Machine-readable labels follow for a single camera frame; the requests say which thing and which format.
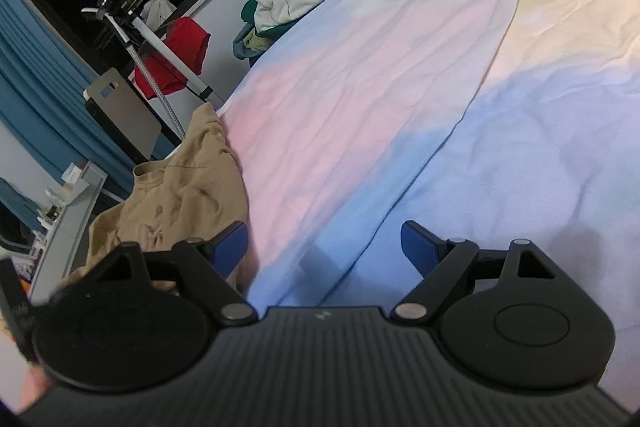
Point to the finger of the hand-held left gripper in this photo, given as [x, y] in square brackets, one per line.
[15, 302]

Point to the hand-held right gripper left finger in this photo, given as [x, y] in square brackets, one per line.
[231, 246]

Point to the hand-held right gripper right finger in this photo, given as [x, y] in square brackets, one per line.
[418, 248]

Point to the tan shirt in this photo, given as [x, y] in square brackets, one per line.
[190, 197]

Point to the grey shelf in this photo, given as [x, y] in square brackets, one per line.
[65, 227]

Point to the small red-white box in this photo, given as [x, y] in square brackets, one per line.
[75, 174]

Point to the pastel rainbow blanket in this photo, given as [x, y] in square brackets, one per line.
[400, 82]

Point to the grey-blue garment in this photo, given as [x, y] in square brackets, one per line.
[243, 52]

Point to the red garment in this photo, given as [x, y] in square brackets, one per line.
[182, 49]

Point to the blue curtain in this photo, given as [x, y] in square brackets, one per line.
[35, 87]

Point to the green garment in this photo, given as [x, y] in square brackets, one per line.
[272, 32]

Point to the white hanging garment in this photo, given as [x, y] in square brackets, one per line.
[159, 11]

